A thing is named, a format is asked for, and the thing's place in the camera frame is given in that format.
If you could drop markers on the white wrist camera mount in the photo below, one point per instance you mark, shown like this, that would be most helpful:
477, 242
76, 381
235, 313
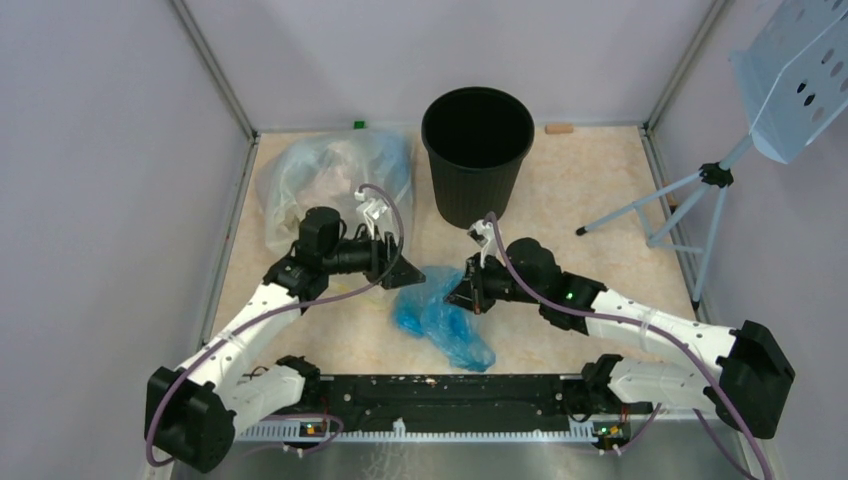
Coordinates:
483, 234
375, 213

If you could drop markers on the perforated light blue metal panel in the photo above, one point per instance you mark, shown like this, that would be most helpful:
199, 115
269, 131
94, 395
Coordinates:
793, 76

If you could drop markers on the large translucent yellowish trash bag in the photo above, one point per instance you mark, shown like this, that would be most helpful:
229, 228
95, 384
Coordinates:
326, 170

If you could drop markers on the blue plastic trash bag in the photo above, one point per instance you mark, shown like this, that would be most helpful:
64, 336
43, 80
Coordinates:
421, 311

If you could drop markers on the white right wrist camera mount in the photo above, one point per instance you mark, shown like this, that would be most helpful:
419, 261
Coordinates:
483, 234

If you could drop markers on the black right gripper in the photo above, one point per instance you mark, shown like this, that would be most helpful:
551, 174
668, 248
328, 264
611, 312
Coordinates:
471, 293

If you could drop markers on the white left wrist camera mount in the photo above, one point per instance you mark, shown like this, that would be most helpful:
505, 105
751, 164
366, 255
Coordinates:
375, 213

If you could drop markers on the white toothed cable rail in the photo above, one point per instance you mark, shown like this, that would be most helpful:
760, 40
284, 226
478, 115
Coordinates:
303, 432

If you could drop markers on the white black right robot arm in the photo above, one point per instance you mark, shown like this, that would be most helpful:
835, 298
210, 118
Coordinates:
738, 373

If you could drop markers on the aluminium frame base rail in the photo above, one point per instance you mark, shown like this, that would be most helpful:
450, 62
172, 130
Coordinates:
668, 443

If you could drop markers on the small tan wooden block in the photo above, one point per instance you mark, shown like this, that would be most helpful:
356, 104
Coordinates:
559, 128

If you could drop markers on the light blue tripod stand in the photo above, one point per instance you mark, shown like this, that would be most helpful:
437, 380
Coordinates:
710, 176

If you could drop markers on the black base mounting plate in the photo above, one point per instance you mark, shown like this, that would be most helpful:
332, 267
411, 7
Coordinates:
475, 403

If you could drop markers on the black ribbed trash bin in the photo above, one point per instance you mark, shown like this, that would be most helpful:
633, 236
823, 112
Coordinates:
476, 139

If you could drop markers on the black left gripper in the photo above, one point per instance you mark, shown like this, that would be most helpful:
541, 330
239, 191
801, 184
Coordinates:
380, 252

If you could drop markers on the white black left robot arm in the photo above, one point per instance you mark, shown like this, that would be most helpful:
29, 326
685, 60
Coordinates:
195, 411

